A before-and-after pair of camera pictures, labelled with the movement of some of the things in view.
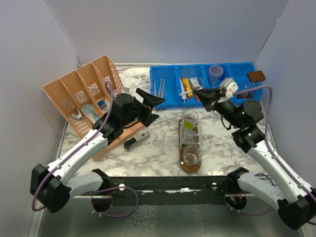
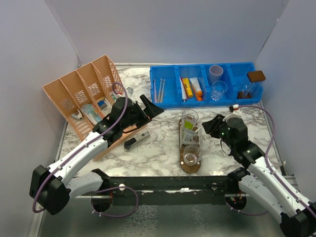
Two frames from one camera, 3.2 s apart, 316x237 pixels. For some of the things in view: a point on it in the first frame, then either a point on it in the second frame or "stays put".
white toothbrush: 180,94 → 201,127
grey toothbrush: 159,95 stays put
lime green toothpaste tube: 188,125 stays put
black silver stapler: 131,142 stays put
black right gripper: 206,95 → 212,126
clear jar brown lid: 255,85 stays put
